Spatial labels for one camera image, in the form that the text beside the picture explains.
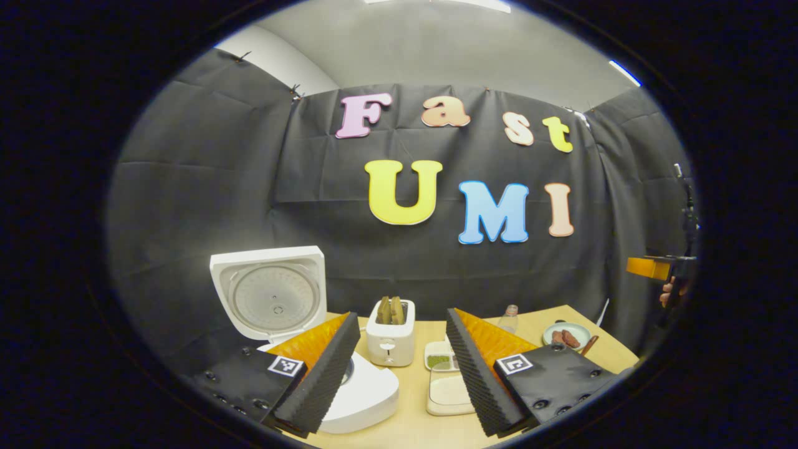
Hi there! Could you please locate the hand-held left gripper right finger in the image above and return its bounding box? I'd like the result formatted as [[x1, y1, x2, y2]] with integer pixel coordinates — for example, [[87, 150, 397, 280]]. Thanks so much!
[[445, 307, 624, 437]]

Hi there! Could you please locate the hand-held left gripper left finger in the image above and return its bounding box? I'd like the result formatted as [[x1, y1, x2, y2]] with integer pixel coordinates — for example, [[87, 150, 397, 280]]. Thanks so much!
[[187, 312, 362, 437]]

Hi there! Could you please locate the pale green plate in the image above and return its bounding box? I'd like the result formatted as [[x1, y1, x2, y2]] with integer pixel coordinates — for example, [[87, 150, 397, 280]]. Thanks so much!
[[542, 322, 592, 350]]

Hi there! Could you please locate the white divided dish of beans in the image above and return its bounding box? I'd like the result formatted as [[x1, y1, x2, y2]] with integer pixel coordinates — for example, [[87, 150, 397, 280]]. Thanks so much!
[[424, 340, 462, 372]]

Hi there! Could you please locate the white rice cooker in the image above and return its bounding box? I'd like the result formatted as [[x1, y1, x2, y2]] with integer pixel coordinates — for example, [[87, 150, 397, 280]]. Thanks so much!
[[209, 245, 400, 435]]

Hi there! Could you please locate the white toaster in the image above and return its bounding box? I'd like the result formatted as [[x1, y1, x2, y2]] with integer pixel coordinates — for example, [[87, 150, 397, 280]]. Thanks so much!
[[365, 298, 416, 367]]

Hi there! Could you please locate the clear tray of white rice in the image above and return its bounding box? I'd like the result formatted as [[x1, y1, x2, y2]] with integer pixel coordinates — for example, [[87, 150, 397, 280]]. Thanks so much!
[[426, 373, 478, 417]]

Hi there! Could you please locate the black metal stand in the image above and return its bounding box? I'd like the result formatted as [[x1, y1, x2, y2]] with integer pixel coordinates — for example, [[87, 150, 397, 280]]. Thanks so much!
[[673, 163, 700, 256]]

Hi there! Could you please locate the black backdrop cloth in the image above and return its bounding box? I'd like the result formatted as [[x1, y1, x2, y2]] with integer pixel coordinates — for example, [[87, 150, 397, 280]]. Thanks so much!
[[105, 49, 699, 375]]

